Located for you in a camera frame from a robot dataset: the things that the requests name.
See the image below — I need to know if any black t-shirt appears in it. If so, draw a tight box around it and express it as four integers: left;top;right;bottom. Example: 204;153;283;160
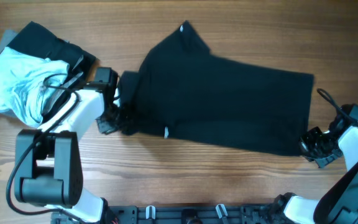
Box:
120;22;314;156

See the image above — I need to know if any black folded garment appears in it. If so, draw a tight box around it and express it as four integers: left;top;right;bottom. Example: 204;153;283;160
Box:
7;21;96;124

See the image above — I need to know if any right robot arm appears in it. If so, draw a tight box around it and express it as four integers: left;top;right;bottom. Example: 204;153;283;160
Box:
267;104;358;223

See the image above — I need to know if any light blue folded garment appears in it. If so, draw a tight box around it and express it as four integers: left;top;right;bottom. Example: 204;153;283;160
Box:
0;47;70;128

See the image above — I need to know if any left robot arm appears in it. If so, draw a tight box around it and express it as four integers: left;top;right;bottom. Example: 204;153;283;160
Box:
6;67;119;223

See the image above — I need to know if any grey folded garment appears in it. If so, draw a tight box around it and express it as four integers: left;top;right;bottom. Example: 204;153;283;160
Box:
0;30;84;119

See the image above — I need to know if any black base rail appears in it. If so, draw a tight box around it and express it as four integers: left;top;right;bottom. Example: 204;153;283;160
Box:
50;203;291;224

